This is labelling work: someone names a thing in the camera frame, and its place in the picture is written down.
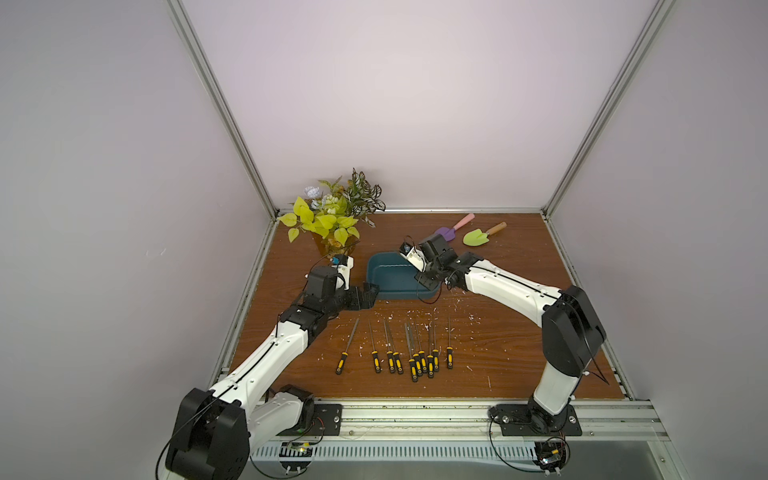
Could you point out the left electronics board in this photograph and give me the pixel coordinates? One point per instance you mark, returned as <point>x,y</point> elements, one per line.
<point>295,458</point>

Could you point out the right electronics board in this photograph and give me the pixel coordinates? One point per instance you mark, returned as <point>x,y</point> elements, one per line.
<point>551,456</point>

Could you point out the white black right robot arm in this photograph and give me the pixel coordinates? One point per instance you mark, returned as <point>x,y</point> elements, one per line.
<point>572,333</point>

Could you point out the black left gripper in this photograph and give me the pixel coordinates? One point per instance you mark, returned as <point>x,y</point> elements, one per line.
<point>366,301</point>

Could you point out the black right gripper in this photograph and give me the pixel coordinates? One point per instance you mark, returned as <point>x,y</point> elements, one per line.
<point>429,276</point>

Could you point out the needle file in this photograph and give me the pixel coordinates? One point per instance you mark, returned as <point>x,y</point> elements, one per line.
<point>397,363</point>
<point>430,351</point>
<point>415,348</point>
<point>434,348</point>
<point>389,354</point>
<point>449,346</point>
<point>421,354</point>
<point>412,358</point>
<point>374,351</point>

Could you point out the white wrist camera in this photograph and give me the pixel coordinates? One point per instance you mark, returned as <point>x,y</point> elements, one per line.
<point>343,265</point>
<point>413,255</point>

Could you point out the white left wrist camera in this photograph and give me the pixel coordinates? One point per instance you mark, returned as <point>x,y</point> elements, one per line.
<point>343,265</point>

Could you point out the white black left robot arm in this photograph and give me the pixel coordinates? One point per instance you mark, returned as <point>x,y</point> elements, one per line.
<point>218,429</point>

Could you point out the potted green artificial plant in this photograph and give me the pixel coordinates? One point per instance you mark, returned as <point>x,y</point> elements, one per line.
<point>332,213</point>

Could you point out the aluminium front rail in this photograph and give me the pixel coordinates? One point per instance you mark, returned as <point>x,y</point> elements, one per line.
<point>424,430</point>

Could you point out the purple toy shovel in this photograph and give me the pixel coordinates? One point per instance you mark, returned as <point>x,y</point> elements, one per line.
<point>449,233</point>

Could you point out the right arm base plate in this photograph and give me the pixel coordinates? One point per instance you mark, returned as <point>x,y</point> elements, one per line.
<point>510,420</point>

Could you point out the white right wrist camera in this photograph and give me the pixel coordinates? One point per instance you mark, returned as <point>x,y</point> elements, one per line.
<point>413,255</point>

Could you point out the electronics board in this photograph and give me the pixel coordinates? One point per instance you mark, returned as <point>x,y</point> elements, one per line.
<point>551,456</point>
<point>295,458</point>

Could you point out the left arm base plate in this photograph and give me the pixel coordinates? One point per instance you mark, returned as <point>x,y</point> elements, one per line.
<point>321,419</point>

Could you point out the green toy shovel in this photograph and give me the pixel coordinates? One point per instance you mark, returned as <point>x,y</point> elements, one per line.
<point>480,237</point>

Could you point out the teal plastic storage box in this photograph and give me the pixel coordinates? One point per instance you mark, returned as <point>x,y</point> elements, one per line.
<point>396,278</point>

